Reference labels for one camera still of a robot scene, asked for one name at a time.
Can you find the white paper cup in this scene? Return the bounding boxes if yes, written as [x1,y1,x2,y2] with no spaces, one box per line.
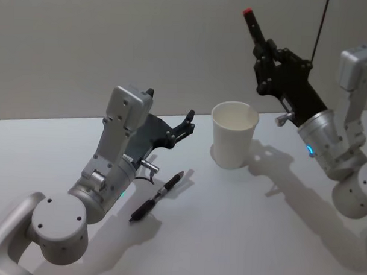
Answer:
[209,100,261,171]

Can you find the left gripper cable silver plug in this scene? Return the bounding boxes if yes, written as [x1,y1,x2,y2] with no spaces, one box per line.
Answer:
[133,159,161,185]

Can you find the gripper cable silver plug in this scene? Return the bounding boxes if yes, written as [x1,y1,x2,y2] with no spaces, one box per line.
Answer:
[133,159,161,185]
[275,111,295,126]

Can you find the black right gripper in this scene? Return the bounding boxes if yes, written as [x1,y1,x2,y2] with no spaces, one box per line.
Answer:
[249,37,330,129]

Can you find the black pen with silver band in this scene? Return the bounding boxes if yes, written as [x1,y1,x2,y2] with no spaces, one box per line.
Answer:
[129,169,185,225]

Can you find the thin dark hanging cable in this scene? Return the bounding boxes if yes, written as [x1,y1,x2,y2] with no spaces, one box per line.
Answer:
[310,0,331,63]

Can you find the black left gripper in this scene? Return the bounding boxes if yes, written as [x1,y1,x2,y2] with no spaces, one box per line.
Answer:
[123,107,198,172]

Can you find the black pen with red cap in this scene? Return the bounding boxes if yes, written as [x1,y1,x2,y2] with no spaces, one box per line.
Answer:
[241,7,269,48]

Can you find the right gripper cable silver plug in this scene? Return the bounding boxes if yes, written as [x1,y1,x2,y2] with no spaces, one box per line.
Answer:
[275,111,295,126]

